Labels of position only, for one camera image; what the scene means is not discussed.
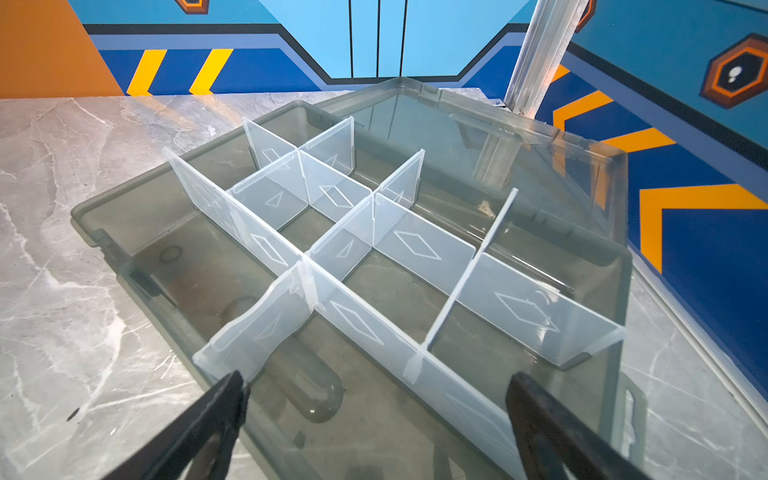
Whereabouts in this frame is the aluminium frame post right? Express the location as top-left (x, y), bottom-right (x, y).
top-left (504, 0), bottom-right (589, 118)

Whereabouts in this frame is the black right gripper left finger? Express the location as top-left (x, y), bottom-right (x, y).
top-left (105, 371), bottom-right (249, 479)

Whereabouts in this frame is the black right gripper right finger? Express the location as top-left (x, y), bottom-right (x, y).
top-left (505, 372), bottom-right (647, 480)

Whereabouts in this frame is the clear grey compartment organizer box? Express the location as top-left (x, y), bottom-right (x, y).
top-left (72, 78), bottom-right (647, 479)

